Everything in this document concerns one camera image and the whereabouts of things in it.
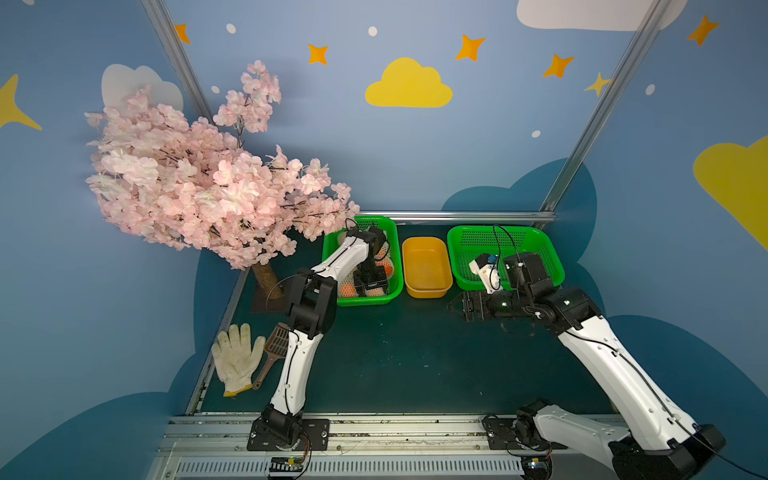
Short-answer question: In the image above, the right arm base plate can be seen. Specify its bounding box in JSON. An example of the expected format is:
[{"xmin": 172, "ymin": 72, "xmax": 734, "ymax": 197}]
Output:
[{"xmin": 480, "ymin": 414, "xmax": 565, "ymax": 453}]

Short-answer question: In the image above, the small circuit board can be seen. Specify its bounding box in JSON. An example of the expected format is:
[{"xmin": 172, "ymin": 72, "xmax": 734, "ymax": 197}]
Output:
[
  {"xmin": 521, "ymin": 457, "xmax": 552, "ymax": 480},
  {"xmin": 266, "ymin": 457, "xmax": 306, "ymax": 480}
]

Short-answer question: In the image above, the brown slotted scoop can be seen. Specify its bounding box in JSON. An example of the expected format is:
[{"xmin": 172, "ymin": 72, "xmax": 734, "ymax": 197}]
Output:
[{"xmin": 252, "ymin": 322, "xmax": 290, "ymax": 390}]

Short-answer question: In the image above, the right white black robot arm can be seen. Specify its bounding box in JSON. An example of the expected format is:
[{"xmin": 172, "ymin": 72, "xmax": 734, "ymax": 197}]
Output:
[{"xmin": 458, "ymin": 252, "xmax": 726, "ymax": 479}]

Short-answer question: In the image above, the left green plastic basket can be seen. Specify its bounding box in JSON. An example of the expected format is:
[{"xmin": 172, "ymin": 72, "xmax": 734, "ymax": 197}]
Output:
[{"xmin": 337, "ymin": 215, "xmax": 404, "ymax": 307}]

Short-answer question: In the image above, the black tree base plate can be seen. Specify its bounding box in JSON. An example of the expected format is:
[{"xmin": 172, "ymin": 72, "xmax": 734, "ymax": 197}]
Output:
[{"xmin": 250, "ymin": 284, "xmax": 286, "ymax": 313}]

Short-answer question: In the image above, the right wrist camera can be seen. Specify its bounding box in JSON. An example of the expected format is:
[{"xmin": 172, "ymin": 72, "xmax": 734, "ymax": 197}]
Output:
[{"xmin": 469, "ymin": 253, "xmax": 502, "ymax": 294}]

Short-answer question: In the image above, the netted orange with opening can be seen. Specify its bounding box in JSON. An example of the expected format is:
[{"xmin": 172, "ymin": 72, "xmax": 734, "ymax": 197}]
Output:
[{"xmin": 380, "ymin": 258, "xmax": 394, "ymax": 279}]

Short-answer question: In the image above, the right green plastic basket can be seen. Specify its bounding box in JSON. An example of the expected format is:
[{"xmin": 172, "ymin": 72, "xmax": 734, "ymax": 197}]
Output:
[{"xmin": 447, "ymin": 226, "xmax": 565, "ymax": 291}]

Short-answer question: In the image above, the right small circuit board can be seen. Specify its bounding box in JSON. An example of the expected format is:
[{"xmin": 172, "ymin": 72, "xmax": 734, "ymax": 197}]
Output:
[{"xmin": 521, "ymin": 457, "xmax": 552, "ymax": 480}]

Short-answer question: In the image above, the white work glove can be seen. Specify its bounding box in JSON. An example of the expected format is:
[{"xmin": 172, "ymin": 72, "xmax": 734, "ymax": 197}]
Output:
[{"xmin": 211, "ymin": 323, "xmax": 266, "ymax": 397}]

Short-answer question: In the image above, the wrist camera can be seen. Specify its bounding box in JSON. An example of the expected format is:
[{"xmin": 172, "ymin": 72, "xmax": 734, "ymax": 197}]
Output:
[
  {"xmin": 469, "ymin": 253, "xmax": 502, "ymax": 294},
  {"xmin": 359, "ymin": 225, "xmax": 388, "ymax": 255}
]

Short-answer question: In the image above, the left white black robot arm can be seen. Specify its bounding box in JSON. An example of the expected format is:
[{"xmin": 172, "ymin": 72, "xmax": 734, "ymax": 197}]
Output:
[{"xmin": 256, "ymin": 224, "xmax": 388, "ymax": 449}]

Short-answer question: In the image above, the left small circuit board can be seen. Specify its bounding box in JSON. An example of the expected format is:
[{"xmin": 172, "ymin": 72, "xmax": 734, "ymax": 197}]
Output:
[{"xmin": 266, "ymin": 457, "xmax": 306, "ymax": 480}]

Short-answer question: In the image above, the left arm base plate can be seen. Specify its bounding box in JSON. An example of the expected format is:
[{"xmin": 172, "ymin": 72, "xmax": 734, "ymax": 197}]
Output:
[{"xmin": 246, "ymin": 418, "xmax": 330, "ymax": 452}]

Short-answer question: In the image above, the aluminium mounting rail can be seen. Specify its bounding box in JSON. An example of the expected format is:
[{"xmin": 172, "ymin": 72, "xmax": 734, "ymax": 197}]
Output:
[{"xmin": 146, "ymin": 412, "xmax": 652, "ymax": 480}]

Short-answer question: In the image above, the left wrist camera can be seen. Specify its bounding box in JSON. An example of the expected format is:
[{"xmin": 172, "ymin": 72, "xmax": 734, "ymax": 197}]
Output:
[{"xmin": 359, "ymin": 225, "xmax": 388, "ymax": 255}]

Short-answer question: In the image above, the green plastic basket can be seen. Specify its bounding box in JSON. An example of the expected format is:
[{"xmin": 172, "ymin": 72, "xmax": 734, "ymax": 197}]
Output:
[
  {"xmin": 447, "ymin": 226, "xmax": 565, "ymax": 291},
  {"xmin": 337, "ymin": 215, "xmax": 404, "ymax": 307}
]

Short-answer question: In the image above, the yellow plastic tub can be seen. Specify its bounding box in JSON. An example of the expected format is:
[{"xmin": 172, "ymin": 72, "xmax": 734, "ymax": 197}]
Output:
[{"xmin": 402, "ymin": 237, "xmax": 453, "ymax": 299}]

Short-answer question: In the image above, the pink artificial blossom tree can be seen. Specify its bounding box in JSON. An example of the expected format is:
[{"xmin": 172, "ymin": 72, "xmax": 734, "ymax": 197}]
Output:
[{"xmin": 86, "ymin": 61, "xmax": 360, "ymax": 270}]

